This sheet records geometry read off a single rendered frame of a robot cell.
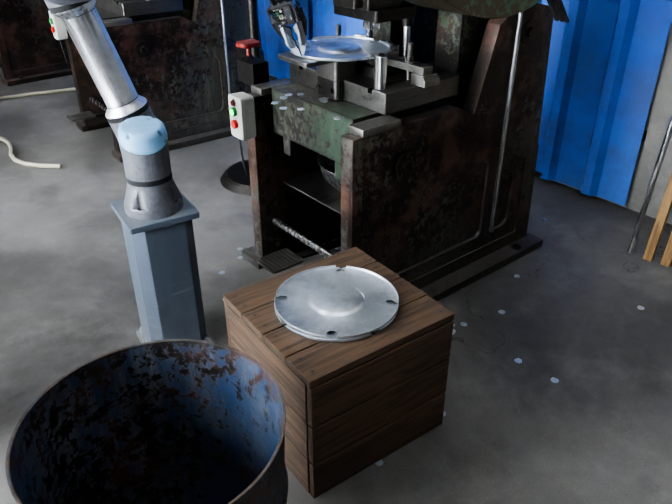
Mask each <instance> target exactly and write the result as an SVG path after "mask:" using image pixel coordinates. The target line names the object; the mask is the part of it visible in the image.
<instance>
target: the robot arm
mask: <svg viewBox="0 0 672 504"><path fill-rule="evenodd" d="M44 1H45V3H46V5H47V7H48V9H49V11H50V13H51V14H52V15H54V16H56V17H59V18H60V19H61V20H62V21H63V23H64V25H65V27H66V29H67V31H68V33H69V35H70V37H71V39H72V41H73V43H74V44H75V46H76V48H77V50H78V52H79V54H80V56H81V58H82V60H83V62H84V64H85V65H86V67H87V69H88V71H89V73H90V75H91V77H92V79H93V81H94V83H95V85H96V86H97V88H98V90H99V92H100V94H101V96H102V98H103V100H104V102H105V104H106V106H107V111H106V114H105V116H106V118H107V120H108V122H109V124H110V126H111V128H112V130H113V132H114V133H115V135H116V137H117V140H118V142H119V146H120V150H121V153H122V158H123V164H124V169H125V175H126V180H127V187H126V193H125V199H124V208H125V213H126V214H127V215H128V216H129V217H131V218H134V219H139V220H156V219H162V218H166V217H169V216H172V215H174V214H176V213H177V212H179V211H180V210H181V209H182V207H183V200H182V195H181V193H180V191H179V189H178V188H177V186H176V184H175V182H174V180H173V177H172V170H171V162H170V155H169V148H168V141H167V140H168V135H167V131H166V129H165V125H164V124H163V122H162V121H160V120H159V119H157V118H156V116H155V115H154V113H153V111H152V109H151V107H150V105H149V103H148V101H147V99H146V98H145V97H143V96H140V95H138V94H137V92H136V89H135V87H134V85H133V83H132V81H131V79H130V77H129V75H128V73H127V71H126V69H125V67H124V65H123V63H122V61H121V59H120V57H119V55H118V52H117V50H116V48H115V46H114V44H113V42H112V40H111V38H110V36H109V34H108V32H107V30H106V28H105V26H104V24H103V22H102V20H101V18H100V15H99V13H98V11H97V9H96V7H95V3H96V0H44ZM270 3H271V6H269V8H268V9H267V10H266V11H267V13H268V16H269V19H270V21H271V24H272V27H273V29H274V30H275V31H276V32H277V34H278V35H279V36H280V37H281V38H283V40H284V41H285V43H286V44H287V47H288V48H289V49H291V50H292V51H293V52H294V53H295V54H297V55H298V56H300V57H301V56H302V55H304V53H305V49H306V38H307V18H306V15H305V13H304V11H303V7H299V6H300V2H299V0H270ZM271 14H273V17H272V16H271ZM272 22H273V23H272ZM295 22H296V23H295ZM293 23H295V25H294V26H293V29H294V32H295V33H296V34H297V36H298V43H299V44H300V48H299V47H298V46H297V44H296V40H295V39H294V38H293V36H292V29H291V27H289V26H285V25H288V24H289V25H291V24H293Z"/></svg>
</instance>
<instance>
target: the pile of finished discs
mask: <svg viewBox="0 0 672 504"><path fill-rule="evenodd" d="M398 307H399V296H398V293H397V291H396V289H395V287H394V286H393V285H392V284H391V283H390V282H389V281H388V280H387V279H385V278H384V277H382V276H380V275H379V274H377V273H374V272H372V271H369V270H366V269H363V268H358V267H353V266H346V268H345V267H343V268H340V267H336V265H330V266H321V267H315V268H311V269H307V270H304V271H302V272H299V273H297V274H295V275H293V276H291V277H290V278H288V279H287V280H286V281H285V282H283V283H282V284H281V286H280V287H279V288H278V290H277V292H276V297H275V298H274V309H275V313H276V315H277V317H278V319H279V320H280V322H281V323H282V324H287V325H285V327H287V328H288V329H289V330H291V331H293V332H294V333H296V334H298V335H301V336H303V337H306V338H309V339H313V340H318V341H325V342H347V341H355V340H359V339H363V338H367V337H370V336H372V335H373V334H372V333H371V332H374V333H376V334H377V333H378V332H380V331H382V330H383V329H385V328H386V327H387V326H389V325H390V324H391V322H392V321H393V320H394V318H395V317H396V315H397V312H398Z"/></svg>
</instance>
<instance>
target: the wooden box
mask: <svg viewBox="0 0 672 504"><path fill-rule="evenodd" d="M330 265H336V267H340V268H343V267H345V268H346V266H353V267H358V268H363V269H366V270H369V271H372V272H374V273H377V274H379V275H380V276H382V277H384V278H385V279H387V280H388V281H389V282H390V283H391V284H392V285H393V286H394V287H395V289H396V291H397V293H398V296H399V307H398V312H397V315H396V317H395V318H394V320H393V321H392V322H391V324H390V325H389V326H387V327H386V328H385V329H383V330H382V331H380V332H378V333H377V334H376V333H374V332H371V333H372V334H373V335H372V336H370V337H367V338H363V339H359V340H355V341H347V342H325V341H318V340H313V339H309V338H306V337H303V336H301V335H298V334H296V333H294V332H293V331H291V330H289V329H288V328H287V327H285V325H287V324H282V323H281V322H280V320H279V319H278V317H277V315H276V313H275V309H274V298H275V297H276V292H277V290H278V288H279V287H280V286H281V284H282V283H283V282H285V281H286V280H287V279H288V278H290V277H291V276H293V275H295V274H297V273H299V272H302V271H304V270H307V269H311V268H315V267H321V266H330ZM223 301H224V305H225V314H226V324H227V333H228V337H229V338H228V342H229V347H232V348H234V349H237V350H239V351H241V352H243V353H245V354H247V355H249V356H251V357H252V358H254V359H255V360H257V361H258V362H259V363H260V364H262V365H263V366H264V367H265V368H266V369H267V370H268V371H269V372H270V373H271V375H272V376H273V377H274V379H275V380H276V382H277V383H278V385H279V387H280V389H281V391H282V394H283V397H284V401H285V406H286V428H285V464H286V466H287V468H288V469H289V470H290V471H291V472H292V474H293V475H294V476H295V477H296V479H297V480H298V481H299V482H300V483H301V485H302V486H303V487H304V488H305V490H306V491H307V492H308V493H310V494H311V496H312V497H313V498H314V499H315V498H317V497H318V496H320V495H322V494H323V493H325V492H327V491H328V490H330V489H332V488H334V487H335V486H337V485H339V484H340V483H342V482H344V481H345V480H347V479H349V478H351V477H352V476H354V475H356V474H357V473H359V472H361V471H363V470H364V469H366V468H368V467H369V466H371V465H373V464H374V463H376V462H378V461H380V460H381V459H383V458H385V457H386V456H388V455H390V454H391V453H393V452H395V451H397V450H398V449H400V448H402V447H403V446H405V445H407V444H409V443H410V442H412V441H414V440H415V439H417V438H419V437H420V436H422V435H424V434H426V433H427V432H429V431H431V430H432V429H434V428H436V427H437V426H439V425H441V424H442V420H443V411H444V402H445V392H446V385H447V376H448V367H449V357H450V350H451V341H452V332H453V323H454V322H453V321H452V320H453V319H454V315H455V313H454V312H452V311H451V310H449V309H448V308H446V307H445V306H443V305H442V304H440V303H439V302H437V301H436V300H434V299H433V298H431V297H430V296H428V295H427V296H426V294H425V293H424V292H423V291H421V290H420V289H418V288H417V287H415V286H414V285H412V284H411V283H409V282H408V281H406V280H405V279H403V278H401V277H400V276H399V275H397V274H396V273H394V272H393V271H391V270H390V269H388V268H387V267H385V266H384V265H382V264H381V263H379V262H377V261H376V260H375V259H373V258H372V257H371V256H369V255H368V254H366V253H365V252H363V251H362V250H360V249H359V248H357V247H354V248H351V249H348V250H345V251H343V252H340V253H337V254H334V255H332V256H329V257H326V258H323V259H321V260H318V261H315V262H312V263H310V264H307V265H304V266H302V267H299V268H296V269H293V270H291V271H288V272H285V273H282V274H280V275H277V276H274V277H271V278H269V279H266V280H263V281H260V282H258V283H255V284H252V285H250V286H247V287H244V288H241V289H239V290H236V291H233V292H230V293H228V294H225V295H223Z"/></svg>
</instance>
